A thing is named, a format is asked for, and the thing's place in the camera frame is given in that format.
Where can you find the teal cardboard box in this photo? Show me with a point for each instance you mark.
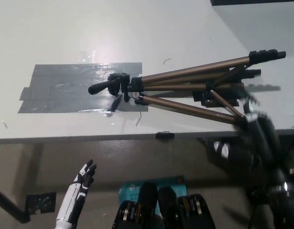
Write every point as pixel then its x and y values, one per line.
pixel 130 190

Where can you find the black table leg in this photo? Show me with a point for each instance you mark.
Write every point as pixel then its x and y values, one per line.
pixel 11 206

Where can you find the white and black robot left hand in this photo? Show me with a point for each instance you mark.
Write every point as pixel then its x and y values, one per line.
pixel 71 198

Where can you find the black tape patch on floor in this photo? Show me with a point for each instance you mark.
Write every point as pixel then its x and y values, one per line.
pixel 40 201

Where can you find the bronze and black camera tripod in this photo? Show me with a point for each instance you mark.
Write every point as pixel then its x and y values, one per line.
pixel 175 76

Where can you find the grey duct tape patch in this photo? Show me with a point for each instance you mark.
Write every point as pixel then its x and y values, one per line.
pixel 73 88

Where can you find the black robot torso blocks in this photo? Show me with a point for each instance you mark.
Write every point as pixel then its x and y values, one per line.
pixel 165 210

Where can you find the black and white robot right hand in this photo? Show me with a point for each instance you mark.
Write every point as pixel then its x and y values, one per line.
pixel 258 138

